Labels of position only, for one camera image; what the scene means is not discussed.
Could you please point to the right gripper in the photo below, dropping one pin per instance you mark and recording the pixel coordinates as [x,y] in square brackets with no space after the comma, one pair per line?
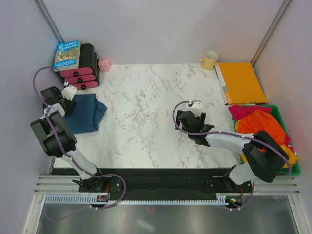
[201,118]

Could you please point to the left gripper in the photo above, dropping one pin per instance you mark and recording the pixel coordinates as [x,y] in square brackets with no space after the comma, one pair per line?
[69,110]

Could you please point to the blue t shirt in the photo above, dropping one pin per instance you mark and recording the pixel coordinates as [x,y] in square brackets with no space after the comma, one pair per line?
[87,114]

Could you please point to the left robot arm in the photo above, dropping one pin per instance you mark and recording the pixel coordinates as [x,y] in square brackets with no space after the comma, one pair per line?
[54,134]

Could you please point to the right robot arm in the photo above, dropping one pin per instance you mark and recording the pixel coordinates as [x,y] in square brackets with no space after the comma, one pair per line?
[265,157]

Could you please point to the black pink organizer rack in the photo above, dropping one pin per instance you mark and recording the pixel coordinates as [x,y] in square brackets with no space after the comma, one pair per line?
[87,75]

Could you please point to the blue treehouse book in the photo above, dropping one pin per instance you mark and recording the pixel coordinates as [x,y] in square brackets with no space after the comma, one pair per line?
[67,56]

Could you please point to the white board under folder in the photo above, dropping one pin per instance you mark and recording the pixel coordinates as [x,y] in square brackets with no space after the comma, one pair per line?
[222,84]

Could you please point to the magenta t shirt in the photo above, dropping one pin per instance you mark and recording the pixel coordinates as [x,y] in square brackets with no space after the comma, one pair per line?
[238,112]

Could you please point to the yellow mug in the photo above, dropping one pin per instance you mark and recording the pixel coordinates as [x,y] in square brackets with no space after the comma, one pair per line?
[209,60]

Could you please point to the small pink box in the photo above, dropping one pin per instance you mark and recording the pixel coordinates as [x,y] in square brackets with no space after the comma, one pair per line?
[104,64]

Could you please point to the orange folder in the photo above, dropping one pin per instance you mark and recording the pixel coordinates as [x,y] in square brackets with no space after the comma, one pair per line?
[242,83]

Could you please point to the orange t shirt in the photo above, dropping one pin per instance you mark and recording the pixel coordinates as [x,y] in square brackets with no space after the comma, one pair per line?
[259,120]

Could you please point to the yellow t shirt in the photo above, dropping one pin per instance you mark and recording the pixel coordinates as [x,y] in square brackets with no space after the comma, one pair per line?
[293,158]

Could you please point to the green plastic bin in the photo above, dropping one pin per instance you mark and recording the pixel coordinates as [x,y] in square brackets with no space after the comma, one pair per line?
[276,113]

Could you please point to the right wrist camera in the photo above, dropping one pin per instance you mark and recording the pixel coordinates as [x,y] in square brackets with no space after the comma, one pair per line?
[195,107]

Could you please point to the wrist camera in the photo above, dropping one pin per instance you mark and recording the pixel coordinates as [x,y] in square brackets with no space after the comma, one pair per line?
[68,91]
[195,107]

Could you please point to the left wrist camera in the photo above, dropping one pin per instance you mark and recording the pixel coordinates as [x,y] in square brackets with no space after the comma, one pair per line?
[68,91]

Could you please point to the white slotted cable duct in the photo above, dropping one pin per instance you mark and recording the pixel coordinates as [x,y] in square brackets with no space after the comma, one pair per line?
[103,200]

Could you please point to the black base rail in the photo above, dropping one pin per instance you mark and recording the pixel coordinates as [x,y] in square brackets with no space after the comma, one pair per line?
[163,184]

